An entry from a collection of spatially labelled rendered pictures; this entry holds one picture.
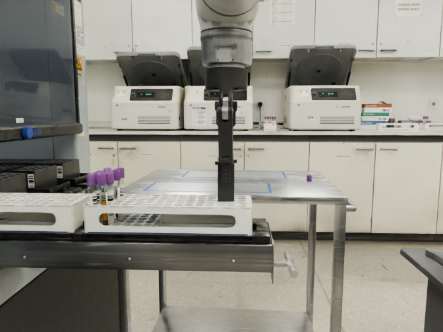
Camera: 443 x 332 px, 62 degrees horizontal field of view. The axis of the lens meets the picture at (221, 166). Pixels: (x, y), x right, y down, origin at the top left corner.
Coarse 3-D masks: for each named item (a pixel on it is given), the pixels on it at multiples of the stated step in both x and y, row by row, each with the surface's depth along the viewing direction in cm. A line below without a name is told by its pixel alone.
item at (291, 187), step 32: (128, 192) 98; (160, 192) 98; (192, 192) 98; (256, 192) 97; (288, 192) 98; (320, 192) 98; (128, 288) 102; (160, 288) 145; (128, 320) 102; (160, 320) 136; (192, 320) 136; (224, 320) 136; (256, 320) 136; (288, 320) 136
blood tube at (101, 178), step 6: (102, 174) 65; (102, 180) 64; (102, 186) 65; (102, 192) 65; (102, 198) 65; (102, 204) 65; (102, 216) 65; (108, 216) 66; (102, 222) 66; (108, 222) 66
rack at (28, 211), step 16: (0, 208) 65; (16, 208) 65; (32, 208) 65; (48, 208) 65; (64, 208) 65; (80, 208) 69; (0, 224) 73; (16, 224) 73; (32, 224) 73; (48, 224) 73; (64, 224) 65; (80, 224) 69
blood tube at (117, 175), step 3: (114, 171) 70; (117, 171) 70; (114, 174) 70; (117, 174) 70; (114, 177) 70; (117, 177) 70; (120, 177) 71; (114, 180) 70; (117, 180) 70; (114, 183) 70; (117, 183) 70; (114, 186) 70; (117, 186) 70; (114, 189) 70; (117, 189) 70; (114, 192) 70; (117, 192) 70; (117, 195) 71; (117, 213) 71; (120, 213) 72; (117, 216) 71
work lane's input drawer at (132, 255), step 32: (256, 224) 70; (0, 256) 65; (32, 256) 65; (64, 256) 64; (96, 256) 64; (128, 256) 64; (160, 256) 63; (192, 256) 63; (224, 256) 63; (256, 256) 63; (288, 256) 71
